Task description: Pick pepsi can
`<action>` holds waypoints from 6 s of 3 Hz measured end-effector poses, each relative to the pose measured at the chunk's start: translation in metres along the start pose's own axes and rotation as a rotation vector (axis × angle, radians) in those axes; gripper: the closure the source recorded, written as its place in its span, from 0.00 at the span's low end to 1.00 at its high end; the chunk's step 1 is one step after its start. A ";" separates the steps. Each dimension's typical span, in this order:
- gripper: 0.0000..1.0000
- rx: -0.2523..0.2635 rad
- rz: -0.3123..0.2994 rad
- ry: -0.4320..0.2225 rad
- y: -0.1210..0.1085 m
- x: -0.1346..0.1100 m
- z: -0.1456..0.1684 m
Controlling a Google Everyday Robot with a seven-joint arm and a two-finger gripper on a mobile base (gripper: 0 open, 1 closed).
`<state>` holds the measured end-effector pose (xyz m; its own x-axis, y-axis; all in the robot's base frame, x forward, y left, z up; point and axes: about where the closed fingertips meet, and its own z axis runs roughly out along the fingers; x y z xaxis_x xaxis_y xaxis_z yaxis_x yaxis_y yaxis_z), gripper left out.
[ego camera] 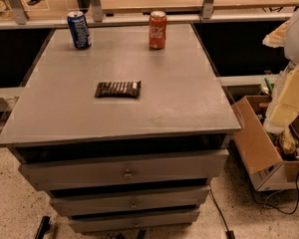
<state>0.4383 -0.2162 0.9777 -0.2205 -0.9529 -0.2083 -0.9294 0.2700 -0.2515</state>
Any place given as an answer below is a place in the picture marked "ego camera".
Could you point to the black object on floor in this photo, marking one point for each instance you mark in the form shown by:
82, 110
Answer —
43, 227

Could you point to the grey drawer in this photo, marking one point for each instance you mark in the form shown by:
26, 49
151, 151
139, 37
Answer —
135, 220
130, 200
94, 172

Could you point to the grey drawer cabinet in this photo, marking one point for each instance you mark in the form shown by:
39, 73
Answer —
181, 107

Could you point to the brown cardboard box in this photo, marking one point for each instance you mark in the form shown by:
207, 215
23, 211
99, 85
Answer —
264, 164

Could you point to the bottom grey drawer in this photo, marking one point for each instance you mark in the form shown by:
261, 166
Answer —
135, 220

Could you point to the green handled brush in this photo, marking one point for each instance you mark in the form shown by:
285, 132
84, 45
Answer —
269, 86

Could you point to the small black object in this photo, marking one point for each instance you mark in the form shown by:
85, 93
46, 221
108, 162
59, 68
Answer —
34, 2

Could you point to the red coca-cola can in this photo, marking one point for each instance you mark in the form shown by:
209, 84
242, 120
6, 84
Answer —
157, 28

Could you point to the blue pepsi can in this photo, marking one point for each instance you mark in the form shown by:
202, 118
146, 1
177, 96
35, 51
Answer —
79, 30

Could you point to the dark chocolate bar wrapper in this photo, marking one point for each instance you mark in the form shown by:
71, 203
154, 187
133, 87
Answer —
118, 90

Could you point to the top grey drawer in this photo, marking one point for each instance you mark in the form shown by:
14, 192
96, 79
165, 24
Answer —
94, 172

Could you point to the middle grey drawer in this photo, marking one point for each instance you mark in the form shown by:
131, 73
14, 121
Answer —
130, 200

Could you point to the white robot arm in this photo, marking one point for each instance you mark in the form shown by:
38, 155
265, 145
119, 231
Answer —
291, 47

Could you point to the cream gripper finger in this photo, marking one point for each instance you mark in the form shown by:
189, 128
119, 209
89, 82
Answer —
284, 107
276, 38

